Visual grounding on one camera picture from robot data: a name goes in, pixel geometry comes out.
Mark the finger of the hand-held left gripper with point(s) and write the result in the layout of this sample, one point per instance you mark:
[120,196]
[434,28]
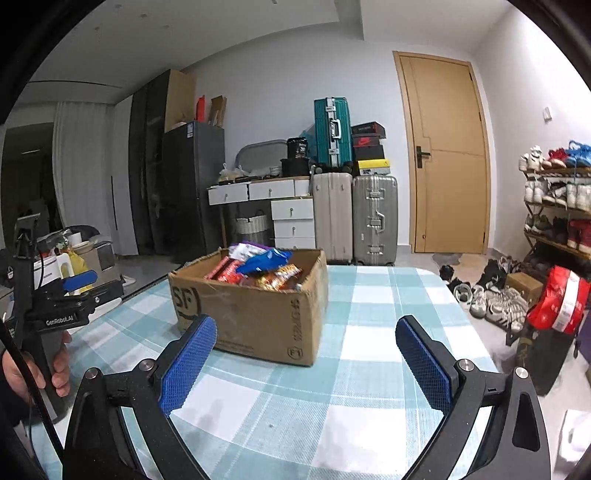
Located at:
[106,290]
[81,280]

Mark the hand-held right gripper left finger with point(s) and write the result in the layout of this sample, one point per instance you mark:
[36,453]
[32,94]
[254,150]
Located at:
[189,364]

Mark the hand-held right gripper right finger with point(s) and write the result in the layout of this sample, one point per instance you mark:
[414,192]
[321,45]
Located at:
[425,364]

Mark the blue snack packet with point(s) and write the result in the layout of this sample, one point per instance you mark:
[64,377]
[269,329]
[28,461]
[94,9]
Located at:
[263,262]

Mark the purple snack packet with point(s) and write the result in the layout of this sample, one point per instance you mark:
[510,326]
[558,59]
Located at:
[247,251]

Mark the person's left forearm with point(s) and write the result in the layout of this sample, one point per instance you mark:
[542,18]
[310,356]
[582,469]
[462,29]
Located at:
[34,429]

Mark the person's left hand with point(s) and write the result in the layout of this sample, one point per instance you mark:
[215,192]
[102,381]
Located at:
[18,376]

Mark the yellow plastic bag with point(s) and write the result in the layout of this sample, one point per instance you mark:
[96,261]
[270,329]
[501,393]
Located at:
[77,265]

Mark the white slipper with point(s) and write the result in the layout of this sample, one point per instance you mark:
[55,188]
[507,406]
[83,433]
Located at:
[128,280]

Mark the white plastic jug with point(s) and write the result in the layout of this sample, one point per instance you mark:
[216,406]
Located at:
[51,270]

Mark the open cardboard box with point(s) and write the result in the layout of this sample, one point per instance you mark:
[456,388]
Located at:
[99,258]

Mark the pile of loose sneakers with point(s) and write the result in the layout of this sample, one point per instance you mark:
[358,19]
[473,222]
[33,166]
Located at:
[498,304]

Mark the white curtain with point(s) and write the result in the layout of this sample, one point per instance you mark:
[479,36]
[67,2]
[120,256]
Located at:
[83,175]

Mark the grey doormat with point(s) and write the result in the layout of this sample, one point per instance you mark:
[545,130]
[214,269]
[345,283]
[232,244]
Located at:
[446,258]

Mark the dark tall wardrobe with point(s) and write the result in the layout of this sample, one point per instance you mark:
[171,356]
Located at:
[143,184]

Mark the small brown cardboard box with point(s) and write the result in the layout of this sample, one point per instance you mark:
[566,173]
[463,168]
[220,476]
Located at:
[524,287]

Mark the dark grey refrigerator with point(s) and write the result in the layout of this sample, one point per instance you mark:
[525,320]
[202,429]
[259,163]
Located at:
[194,184]

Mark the grey white woven basket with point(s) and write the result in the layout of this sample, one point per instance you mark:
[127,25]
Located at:
[251,230]

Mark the red white bag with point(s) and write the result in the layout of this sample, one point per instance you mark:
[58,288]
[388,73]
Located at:
[558,300]

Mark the silver suitcase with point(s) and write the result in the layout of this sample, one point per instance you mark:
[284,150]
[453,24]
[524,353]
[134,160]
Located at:
[375,219]

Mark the tan wooden door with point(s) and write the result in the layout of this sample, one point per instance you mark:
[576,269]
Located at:
[448,198]

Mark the white plastic bag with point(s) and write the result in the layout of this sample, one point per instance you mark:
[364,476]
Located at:
[577,438]

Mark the clear plastic bag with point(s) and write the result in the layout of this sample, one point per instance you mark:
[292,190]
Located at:
[228,173]

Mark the beige suitcase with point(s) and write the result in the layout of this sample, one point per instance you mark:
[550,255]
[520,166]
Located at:
[332,217]

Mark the wooden shoe rack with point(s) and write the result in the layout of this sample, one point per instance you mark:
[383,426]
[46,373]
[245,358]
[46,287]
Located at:
[558,246]

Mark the white drawer desk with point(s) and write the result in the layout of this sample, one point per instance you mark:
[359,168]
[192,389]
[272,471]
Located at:
[291,210]

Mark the grey oval mirror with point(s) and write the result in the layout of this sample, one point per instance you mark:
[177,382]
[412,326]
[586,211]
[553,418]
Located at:
[258,157]

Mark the red flat box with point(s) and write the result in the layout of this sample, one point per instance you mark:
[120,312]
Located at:
[201,110]

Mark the brown cardboard piece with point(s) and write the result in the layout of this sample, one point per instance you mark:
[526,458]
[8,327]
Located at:
[218,110]

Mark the black storage box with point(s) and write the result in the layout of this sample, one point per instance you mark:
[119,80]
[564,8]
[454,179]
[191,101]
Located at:
[294,167]

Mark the red black shoe box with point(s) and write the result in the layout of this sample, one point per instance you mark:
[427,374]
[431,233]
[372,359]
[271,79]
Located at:
[368,141]

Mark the black tub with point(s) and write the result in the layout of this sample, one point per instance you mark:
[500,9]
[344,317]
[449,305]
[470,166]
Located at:
[298,147]

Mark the shelved shoe collection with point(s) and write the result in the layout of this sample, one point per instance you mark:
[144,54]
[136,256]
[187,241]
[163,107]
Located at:
[554,157]

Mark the light blue plastic bag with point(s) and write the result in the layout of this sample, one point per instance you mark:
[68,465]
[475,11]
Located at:
[308,145]

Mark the teal suitcase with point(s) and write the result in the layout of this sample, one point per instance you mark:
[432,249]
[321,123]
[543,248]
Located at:
[332,134]

